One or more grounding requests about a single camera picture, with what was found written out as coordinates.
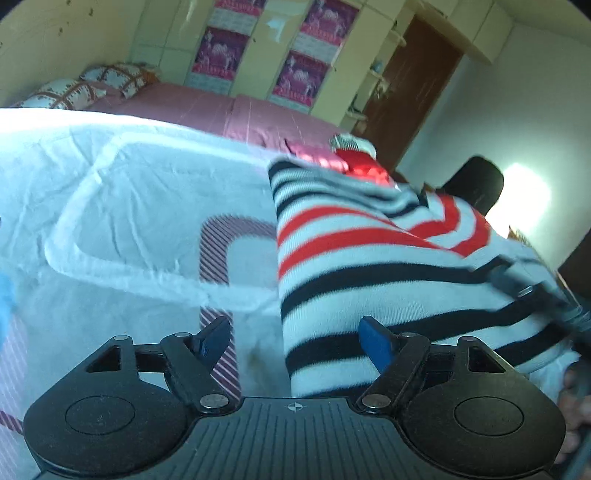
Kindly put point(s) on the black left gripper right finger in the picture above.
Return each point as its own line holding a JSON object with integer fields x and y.
{"x": 457, "y": 411}

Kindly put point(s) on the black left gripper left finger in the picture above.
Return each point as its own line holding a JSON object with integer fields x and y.
{"x": 128, "y": 406}

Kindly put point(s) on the white striped knit sweater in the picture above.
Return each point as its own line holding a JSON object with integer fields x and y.
{"x": 417, "y": 263}

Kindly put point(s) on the person's right hand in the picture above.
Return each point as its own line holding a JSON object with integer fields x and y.
{"x": 575, "y": 410}

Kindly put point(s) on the black chair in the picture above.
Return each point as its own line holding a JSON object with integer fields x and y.
{"x": 479, "y": 182}

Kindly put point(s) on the light blue patterned bedsheet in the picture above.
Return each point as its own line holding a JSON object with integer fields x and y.
{"x": 117, "y": 225}

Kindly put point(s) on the red garment on bed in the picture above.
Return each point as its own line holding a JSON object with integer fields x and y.
{"x": 362, "y": 166}

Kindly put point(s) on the black white patterned garment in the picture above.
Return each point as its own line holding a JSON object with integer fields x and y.
{"x": 347, "y": 141}

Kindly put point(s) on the brown wooden door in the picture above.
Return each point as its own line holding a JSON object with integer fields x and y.
{"x": 415, "y": 77}

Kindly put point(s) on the magenta folded garment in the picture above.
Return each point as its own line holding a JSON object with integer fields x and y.
{"x": 320, "y": 156}

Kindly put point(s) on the pink checked blanket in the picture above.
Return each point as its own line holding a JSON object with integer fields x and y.
{"x": 243, "y": 118}

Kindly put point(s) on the patterned pillow near headboard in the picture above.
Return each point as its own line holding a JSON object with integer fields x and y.
{"x": 63, "y": 94}

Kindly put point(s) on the patterned pillow far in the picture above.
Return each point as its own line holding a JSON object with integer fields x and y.
{"x": 127, "y": 79}

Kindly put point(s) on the purple poster lower right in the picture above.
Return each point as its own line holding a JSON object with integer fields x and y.
{"x": 298, "y": 83}

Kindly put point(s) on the purple poster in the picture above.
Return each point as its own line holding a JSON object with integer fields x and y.
{"x": 216, "y": 61}
{"x": 239, "y": 16}
{"x": 325, "y": 29}
{"x": 298, "y": 83}

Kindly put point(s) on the purple poster upper right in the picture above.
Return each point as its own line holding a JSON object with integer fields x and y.
{"x": 325, "y": 29}

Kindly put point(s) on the purple poster lower left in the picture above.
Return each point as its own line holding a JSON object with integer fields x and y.
{"x": 216, "y": 61}

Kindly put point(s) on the cream rounded headboard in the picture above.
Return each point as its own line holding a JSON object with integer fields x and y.
{"x": 43, "y": 41}

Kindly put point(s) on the cream glossy wardrobe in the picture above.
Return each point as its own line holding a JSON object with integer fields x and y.
{"x": 169, "y": 33}

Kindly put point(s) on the purple poster upper left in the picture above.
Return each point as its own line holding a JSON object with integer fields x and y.
{"x": 239, "y": 16}

